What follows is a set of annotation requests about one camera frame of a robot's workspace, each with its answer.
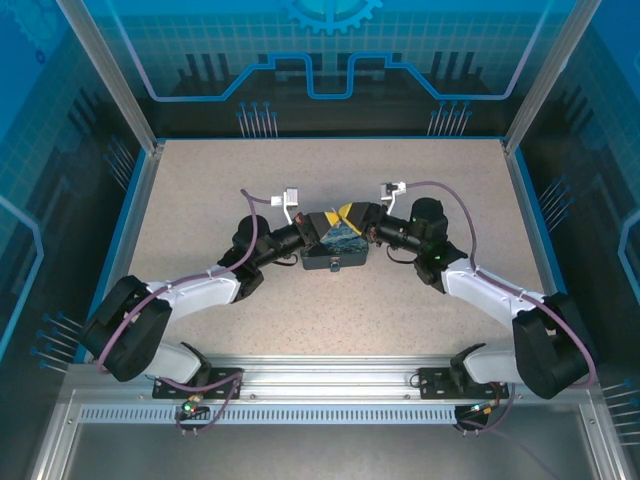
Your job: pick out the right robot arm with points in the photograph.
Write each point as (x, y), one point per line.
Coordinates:
(485, 290)

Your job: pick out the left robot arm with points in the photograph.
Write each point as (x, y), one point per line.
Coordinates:
(200, 292)

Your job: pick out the connector with green light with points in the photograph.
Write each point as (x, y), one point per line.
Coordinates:
(190, 406)
(482, 409)

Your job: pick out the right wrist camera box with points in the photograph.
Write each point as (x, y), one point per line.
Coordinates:
(392, 189)

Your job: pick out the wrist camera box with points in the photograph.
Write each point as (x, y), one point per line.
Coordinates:
(392, 189)
(290, 196)

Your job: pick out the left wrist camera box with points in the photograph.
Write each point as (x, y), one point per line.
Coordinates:
(290, 196)

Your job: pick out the aluminium side rail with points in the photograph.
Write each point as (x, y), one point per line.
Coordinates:
(127, 240)
(532, 235)

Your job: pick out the aluminium frame rail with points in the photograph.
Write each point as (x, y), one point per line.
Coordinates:
(325, 380)

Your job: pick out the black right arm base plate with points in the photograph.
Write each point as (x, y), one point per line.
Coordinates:
(435, 382)

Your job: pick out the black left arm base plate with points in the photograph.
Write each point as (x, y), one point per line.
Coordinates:
(225, 382)

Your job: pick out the aluminium frame post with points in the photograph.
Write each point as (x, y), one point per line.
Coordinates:
(112, 75)
(545, 75)

